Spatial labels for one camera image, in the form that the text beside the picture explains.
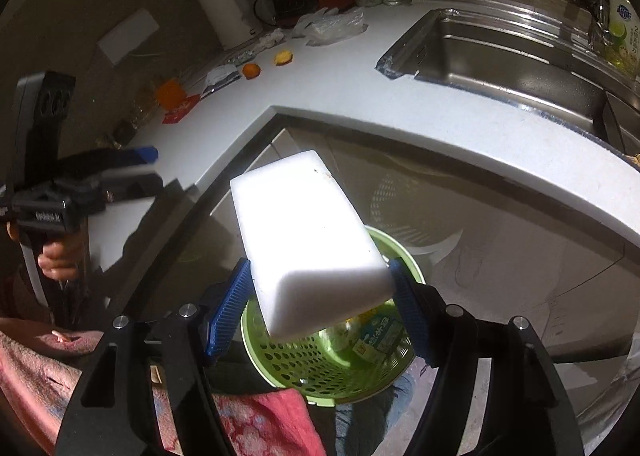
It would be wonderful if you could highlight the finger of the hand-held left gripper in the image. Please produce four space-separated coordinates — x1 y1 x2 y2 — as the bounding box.
90 173 165 204
60 145 160 182

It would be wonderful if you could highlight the grey blue cloth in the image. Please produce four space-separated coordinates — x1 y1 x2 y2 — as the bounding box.
332 371 418 456

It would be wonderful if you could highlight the white electric kettle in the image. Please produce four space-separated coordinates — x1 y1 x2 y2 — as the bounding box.
196 0 263 51

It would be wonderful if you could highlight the pink patterned garment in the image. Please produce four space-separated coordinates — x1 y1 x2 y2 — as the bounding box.
0 316 326 456

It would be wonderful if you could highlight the white foam block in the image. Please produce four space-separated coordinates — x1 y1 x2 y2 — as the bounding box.
230 149 396 341

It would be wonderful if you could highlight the orange round object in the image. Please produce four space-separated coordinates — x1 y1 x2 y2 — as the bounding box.
154 78 188 110

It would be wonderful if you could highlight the blue white printed packet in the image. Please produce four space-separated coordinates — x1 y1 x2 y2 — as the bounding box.
345 311 413 362

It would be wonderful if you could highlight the green perforated plastic basket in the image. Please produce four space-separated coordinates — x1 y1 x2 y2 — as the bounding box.
240 226 428 407

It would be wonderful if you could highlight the red flat packet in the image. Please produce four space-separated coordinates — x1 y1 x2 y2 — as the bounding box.
162 94 202 124

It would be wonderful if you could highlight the grey kitchen cabinet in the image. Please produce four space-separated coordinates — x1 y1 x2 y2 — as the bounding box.
100 109 640 437

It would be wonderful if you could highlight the clear plastic bag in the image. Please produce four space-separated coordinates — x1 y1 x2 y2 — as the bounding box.
292 6 368 46

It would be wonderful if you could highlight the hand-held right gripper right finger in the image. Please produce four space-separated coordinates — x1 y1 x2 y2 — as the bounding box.
387 257 588 456

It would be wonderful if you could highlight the black blender cable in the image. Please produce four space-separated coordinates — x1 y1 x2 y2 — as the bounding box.
252 0 278 30

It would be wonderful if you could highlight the person's left hand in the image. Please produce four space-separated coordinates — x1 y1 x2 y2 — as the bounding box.
37 235 87 282

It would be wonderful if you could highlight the silver foil wrapper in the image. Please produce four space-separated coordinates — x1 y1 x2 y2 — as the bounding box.
200 64 241 100

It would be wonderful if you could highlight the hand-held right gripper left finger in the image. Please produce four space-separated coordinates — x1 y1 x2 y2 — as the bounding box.
52 257 256 456

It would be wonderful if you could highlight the green dish soap bottle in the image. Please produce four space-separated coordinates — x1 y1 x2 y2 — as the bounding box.
602 0 640 77

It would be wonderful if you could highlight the white wall outlet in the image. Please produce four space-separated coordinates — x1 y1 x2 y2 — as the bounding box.
96 8 161 68

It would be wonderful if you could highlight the clear oil bottle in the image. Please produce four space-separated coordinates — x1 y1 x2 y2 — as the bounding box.
102 81 161 147

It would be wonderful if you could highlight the crumpled white paper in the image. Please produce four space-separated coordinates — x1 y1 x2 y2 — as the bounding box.
255 29 286 52

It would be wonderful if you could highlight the stainless steel sink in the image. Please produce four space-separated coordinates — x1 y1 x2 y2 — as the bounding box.
375 6 640 157

